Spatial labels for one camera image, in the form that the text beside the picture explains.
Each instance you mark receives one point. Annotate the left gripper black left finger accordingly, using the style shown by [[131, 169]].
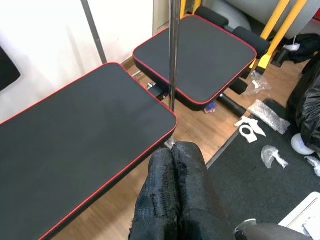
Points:
[[157, 200]]

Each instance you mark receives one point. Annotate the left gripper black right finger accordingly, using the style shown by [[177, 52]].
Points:
[[200, 200]]

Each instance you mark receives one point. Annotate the black floor mat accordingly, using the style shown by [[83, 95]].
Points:
[[250, 175]]

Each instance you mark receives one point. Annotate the small crumpled clear plastic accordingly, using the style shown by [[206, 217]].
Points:
[[270, 155]]

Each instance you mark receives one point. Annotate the small blue object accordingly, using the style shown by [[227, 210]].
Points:
[[210, 107]]

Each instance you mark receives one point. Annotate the black foam bench roller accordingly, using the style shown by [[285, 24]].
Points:
[[252, 41], [238, 87], [232, 106], [211, 16]]

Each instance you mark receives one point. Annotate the long black red-trimmed bench pad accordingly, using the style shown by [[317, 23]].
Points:
[[75, 137]]

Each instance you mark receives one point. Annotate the bubble wrap piece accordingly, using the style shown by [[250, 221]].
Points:
[[270, 116]]

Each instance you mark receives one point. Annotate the white dome cap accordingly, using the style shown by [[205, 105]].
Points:
[[300, 146]]

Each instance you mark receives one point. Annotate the large crumpled clear plastic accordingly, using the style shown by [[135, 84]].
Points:
[[315, 165]]

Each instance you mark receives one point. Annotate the clear plastic bag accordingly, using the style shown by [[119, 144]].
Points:
[[257, 83]]

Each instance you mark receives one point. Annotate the square black red-trimmed bench pad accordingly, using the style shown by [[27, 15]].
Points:
[[200, 57]]

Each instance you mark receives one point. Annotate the black garbage bag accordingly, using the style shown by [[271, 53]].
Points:
[[307, 105]]

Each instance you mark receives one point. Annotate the black bag with white tag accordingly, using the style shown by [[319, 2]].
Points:
[[307, 47]]

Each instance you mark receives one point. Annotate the beige door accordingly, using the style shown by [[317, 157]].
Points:
[[160, 12]]

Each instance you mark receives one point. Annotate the black flat panel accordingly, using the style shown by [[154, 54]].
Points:
[[7, 67]]

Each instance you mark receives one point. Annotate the black steel bench frame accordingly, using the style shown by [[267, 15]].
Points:
[[157, 93]]

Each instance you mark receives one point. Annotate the chrome tube rack frame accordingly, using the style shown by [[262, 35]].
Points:
[[94, 32]]

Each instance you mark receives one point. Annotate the yellow tube exercise frame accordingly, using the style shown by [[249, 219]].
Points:
[[275, 18]]

